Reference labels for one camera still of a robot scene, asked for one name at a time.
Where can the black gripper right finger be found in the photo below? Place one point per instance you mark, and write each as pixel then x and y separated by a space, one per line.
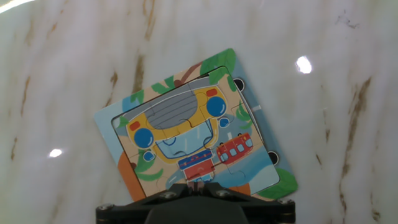
pixel 264 210

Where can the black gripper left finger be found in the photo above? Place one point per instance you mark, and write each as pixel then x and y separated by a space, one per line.
pixel 130 210

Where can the vehicle picture puzzle board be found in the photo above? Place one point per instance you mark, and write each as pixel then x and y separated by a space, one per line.
pixel 174 109

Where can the marble pattern board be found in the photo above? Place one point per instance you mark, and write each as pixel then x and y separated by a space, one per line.
pixel 62 62

